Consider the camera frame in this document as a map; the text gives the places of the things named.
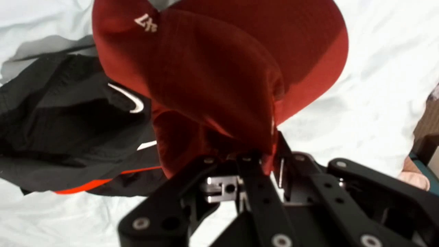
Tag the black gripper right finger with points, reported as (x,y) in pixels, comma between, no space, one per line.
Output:
(348,200)

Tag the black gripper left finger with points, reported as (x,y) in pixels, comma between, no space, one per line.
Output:
(183,200)

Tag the red baseball cap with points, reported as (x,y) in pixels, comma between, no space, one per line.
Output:
(220,77)

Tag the black cap white trim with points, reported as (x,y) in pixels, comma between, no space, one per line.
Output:
(69,114)

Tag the wooden bed frame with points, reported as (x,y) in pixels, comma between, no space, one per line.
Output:
(427,128)

